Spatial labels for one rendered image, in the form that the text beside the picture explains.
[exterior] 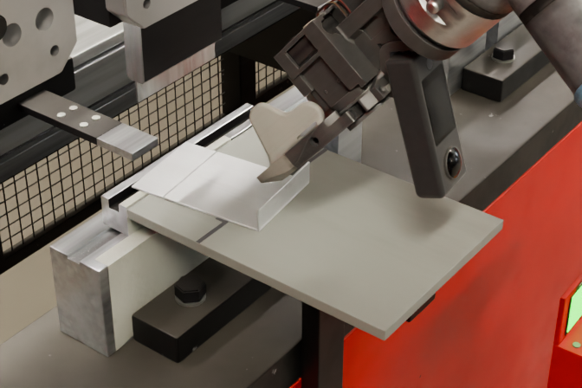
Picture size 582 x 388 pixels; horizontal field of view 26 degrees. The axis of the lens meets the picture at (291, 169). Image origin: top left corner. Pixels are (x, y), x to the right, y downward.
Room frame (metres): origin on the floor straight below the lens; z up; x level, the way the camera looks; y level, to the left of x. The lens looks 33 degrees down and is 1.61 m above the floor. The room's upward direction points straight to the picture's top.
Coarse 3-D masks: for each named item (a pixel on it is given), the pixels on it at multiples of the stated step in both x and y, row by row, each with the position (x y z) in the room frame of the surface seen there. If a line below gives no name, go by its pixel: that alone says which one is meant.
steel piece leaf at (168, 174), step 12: (192, 144) 0.98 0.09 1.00; (168, 156) 0.96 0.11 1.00; (180, 156) 0.96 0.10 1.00; (192, 156) 0.96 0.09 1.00; (204, 156) 0.96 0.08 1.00; (156, 168) 0.94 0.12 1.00; (168, 168) 0.94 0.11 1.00; (180, 168) 0.94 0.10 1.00; (192, 168) 0.94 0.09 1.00; (144, 180) 0.92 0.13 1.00; (156, 180) 0.92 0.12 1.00; (168, 180) 0.92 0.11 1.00; (180, 180) 0.92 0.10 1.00; (156, 192) 0.90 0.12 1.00; (168, 192) 0.90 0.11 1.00
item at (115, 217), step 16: (240, 112) 1.04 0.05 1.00; (208, 128) 1.01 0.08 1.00; (224, 128) 1.02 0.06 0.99; (240, 128) 1.01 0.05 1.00; (208, 144) 1.00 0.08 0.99; (160, 160) 0.95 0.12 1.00; (112, 192) 0.90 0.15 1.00; (128, 192) 0.91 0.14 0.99; (112, 208) 0.89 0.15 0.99; (112, 224) 0.89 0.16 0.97
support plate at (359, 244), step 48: (240, 144) 0.98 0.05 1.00; (336, 192) 0.90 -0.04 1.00; (384, 192) 0.90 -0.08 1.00; (192, 240) 0.83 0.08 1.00; (240, 240) 0.83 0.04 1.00; (288, 240) 0.83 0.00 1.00; (336, 240) 0.83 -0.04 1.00; (384, 240) 0.83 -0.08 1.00; (432, 240) 0.83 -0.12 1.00; (480, 240) 0.83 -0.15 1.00; (288, 288) 0.77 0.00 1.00; (336, 288) 0.77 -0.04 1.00; (384, 288) 0.77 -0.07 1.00; (432, 288) 0.77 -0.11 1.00; (384, 336) 0.72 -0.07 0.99
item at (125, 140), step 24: (72, 72) 1.11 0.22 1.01; (24, 96) 1.06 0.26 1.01; (48, 96) 1.06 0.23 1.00; (0, 120) 1.03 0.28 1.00; (48, 120) 1.02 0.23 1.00; (72, 120) 1.01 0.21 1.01; (96, 120) 1.01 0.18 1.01; (96, 144) 0.98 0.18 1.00; (120, 144) 0.97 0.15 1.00; (144, 144) 0.97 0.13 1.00
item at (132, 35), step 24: (216, 0) 0.99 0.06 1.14; (168, 24) 0.94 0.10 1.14; (192, 24) 0.96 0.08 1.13; (216, 24) 0.99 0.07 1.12; (144, 48) 0.92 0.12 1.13; (168, 48) 0.94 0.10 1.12; (192, 48) 0.96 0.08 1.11; (144, 72) 0.91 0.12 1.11; (168, 72) 0.95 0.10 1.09; (144, 96) 0.92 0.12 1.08
